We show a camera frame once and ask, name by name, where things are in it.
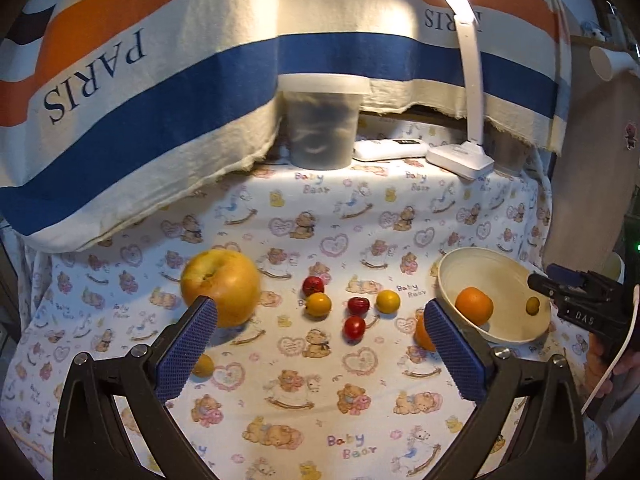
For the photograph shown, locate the white desk lamp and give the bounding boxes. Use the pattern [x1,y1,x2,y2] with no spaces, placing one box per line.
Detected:
[415,0,496,181]

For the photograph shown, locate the bear print tablecloth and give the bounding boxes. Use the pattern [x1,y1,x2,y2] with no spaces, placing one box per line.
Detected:
[0,110,621,480]

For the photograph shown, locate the person's right hand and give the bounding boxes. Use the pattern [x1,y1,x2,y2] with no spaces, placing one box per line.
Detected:
[586,332,640,401]

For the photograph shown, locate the cream ribbed bowl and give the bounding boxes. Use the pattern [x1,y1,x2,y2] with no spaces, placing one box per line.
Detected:
[436,247,552,345]

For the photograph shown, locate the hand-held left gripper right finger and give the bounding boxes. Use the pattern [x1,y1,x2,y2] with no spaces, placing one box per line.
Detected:
[422,298,587,480]

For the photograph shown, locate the yellow cherry tomato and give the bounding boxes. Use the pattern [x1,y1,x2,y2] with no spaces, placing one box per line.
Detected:
[375,290,401,315]
[304,292,333,319]

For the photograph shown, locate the white cable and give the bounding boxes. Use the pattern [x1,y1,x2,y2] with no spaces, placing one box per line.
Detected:
[580,284,640,416]

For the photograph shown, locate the large yellow apple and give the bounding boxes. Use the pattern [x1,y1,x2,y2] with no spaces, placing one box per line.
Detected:
[180,249,262,328]

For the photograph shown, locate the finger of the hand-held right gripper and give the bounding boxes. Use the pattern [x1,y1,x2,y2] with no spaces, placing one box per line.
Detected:
[546,263,586,286]
[527,272,568,303]

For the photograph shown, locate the orange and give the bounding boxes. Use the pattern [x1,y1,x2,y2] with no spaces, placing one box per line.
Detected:
[415,310,437,352]
[454,286,495,327]

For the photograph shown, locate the white remote control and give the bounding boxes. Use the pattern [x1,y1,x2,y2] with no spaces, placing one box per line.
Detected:
[353,137,430,162]

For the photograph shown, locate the clear plastic lidded container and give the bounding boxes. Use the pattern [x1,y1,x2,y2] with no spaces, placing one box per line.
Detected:
[282,76,368,171]

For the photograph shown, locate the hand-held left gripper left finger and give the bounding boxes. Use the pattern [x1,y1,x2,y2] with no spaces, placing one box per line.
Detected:
[52,296,221,480]

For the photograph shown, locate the striped orange blue cloth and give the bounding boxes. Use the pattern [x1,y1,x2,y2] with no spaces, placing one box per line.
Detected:
[0,0,573,253]

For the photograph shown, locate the white cup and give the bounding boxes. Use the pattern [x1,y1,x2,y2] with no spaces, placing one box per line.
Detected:
[602,252,626,286]

